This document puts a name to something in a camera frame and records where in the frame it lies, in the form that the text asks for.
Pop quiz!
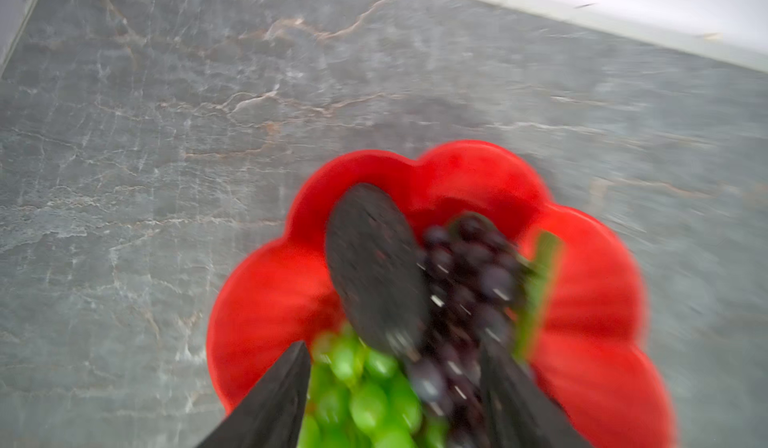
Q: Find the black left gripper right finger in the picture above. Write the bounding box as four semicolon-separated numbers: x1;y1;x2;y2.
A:
480;342;591;448

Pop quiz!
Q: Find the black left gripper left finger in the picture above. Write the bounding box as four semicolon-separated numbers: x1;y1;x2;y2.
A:
198;341;311;448

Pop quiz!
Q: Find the dark purple fake grape bunch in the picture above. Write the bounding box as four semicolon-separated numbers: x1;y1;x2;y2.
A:
405;212;562;447

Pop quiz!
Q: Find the red flower-shaped fruit bowl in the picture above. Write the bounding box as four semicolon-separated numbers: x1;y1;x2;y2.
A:
206;140;678;447

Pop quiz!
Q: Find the green fake grape bunch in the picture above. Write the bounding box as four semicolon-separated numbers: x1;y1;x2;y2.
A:
297;322;449;448

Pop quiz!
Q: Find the dark fake avocado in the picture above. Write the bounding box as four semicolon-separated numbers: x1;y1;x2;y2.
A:
325;183;430;359

